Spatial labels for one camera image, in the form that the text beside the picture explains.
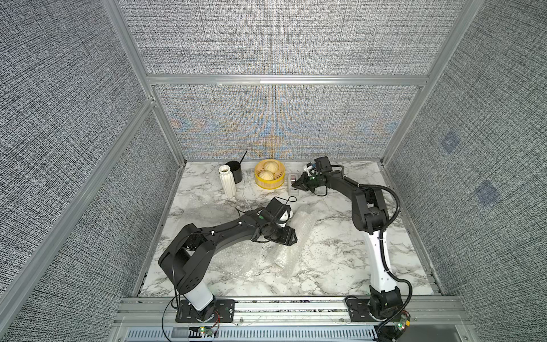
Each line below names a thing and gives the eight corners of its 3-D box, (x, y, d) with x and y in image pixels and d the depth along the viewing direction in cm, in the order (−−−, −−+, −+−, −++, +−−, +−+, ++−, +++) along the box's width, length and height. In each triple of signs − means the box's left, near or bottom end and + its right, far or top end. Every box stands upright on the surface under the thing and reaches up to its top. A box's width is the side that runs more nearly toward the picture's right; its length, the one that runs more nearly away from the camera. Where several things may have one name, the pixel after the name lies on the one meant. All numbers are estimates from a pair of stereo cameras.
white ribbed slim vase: (224, 198, 106) (217, 175, 93) (226, 188, 110) (219, 164, 97) (235, 198, 106) (230, 175, 93) (236, 188, 110) (231, 164, 97)
